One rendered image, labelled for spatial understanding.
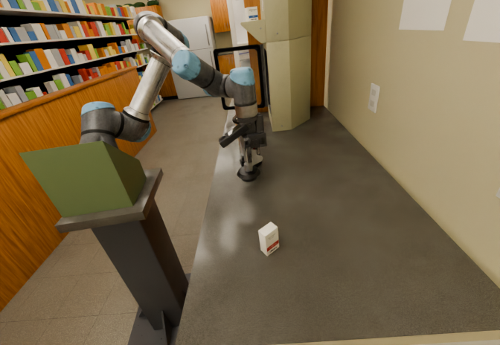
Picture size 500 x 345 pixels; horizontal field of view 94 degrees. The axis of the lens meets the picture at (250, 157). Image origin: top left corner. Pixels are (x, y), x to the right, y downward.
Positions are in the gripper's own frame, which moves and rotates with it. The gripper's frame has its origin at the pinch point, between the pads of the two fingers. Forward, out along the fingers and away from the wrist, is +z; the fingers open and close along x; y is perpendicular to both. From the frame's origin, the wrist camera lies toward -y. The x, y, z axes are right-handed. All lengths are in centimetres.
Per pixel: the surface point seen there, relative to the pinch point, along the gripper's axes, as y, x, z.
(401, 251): 28, -45, 8
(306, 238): 8.0, -32.2, 8.5
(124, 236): -55, 9, 25
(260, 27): 24, 45, -45
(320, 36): 71, 71, -36
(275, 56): 30, 43, -32
